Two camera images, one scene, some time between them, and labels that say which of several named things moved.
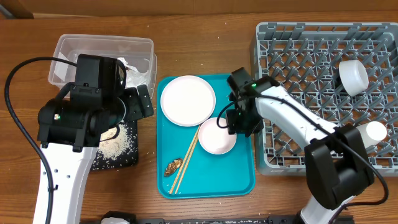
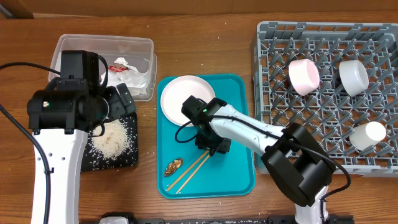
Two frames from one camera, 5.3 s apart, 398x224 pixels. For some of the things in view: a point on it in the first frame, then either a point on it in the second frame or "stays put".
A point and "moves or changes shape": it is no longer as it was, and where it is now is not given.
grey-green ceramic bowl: [353, 76] stays put
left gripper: [139, 105] → [119, 108]
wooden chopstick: [183, 162] → [187, 170]
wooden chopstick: [181, 182] → [192, 174]
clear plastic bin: [135, 53] stays put
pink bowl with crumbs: [215, 139] moves or changes shape
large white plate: [188, 101] stays put
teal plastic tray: [206, 174] stays put
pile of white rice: [115, 142] stays put
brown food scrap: [172, 167] stays put
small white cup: [372, 132] stays put
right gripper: [236, 124] → [203, 137]
